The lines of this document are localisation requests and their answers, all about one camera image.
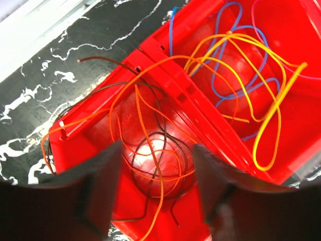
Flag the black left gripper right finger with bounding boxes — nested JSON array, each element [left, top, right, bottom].
[[193, 144, 320, 240]]

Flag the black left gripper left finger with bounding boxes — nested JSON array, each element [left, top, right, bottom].
[[1, 141, 122, 240]]

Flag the orange cable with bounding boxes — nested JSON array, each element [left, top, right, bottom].
[[41, 55, 250, 241]]

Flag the blue cable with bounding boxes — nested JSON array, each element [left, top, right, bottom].
[[168, 2, 281, 141]]

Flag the brown cable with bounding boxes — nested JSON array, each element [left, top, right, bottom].
[[46, 56, 195, 226]]

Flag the yellow cable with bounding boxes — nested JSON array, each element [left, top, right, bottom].
[[184, 31, 308, 172]]

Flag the red bin nearest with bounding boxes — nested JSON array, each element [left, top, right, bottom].
[[49, 49, 251, 241]]

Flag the red bin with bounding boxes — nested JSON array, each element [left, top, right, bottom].
[[49, 49, 251, 241], [139, 1, 320, 188]]

